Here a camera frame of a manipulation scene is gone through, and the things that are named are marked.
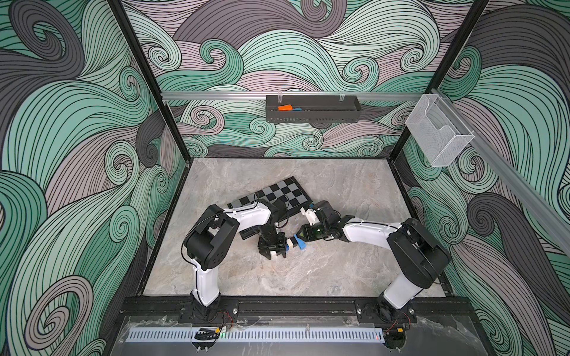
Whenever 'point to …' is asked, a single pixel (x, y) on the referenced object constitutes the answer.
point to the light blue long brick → (301, 244)
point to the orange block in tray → (285, 107)
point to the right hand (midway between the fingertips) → (301, 235)
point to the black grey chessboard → (289, 190)
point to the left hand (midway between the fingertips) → (282, 254)
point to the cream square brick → (290, 244)
